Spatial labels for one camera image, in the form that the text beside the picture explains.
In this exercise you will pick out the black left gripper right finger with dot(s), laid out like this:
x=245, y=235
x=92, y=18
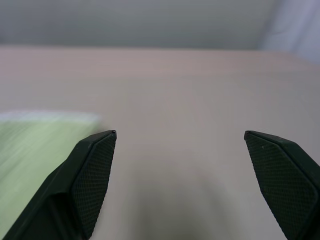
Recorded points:
x=287, y=180

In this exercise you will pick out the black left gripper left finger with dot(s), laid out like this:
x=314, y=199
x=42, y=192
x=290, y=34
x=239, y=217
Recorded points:
x=75, y=185

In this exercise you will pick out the light green fluffy towel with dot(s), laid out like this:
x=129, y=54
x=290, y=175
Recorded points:
x=30, y=150

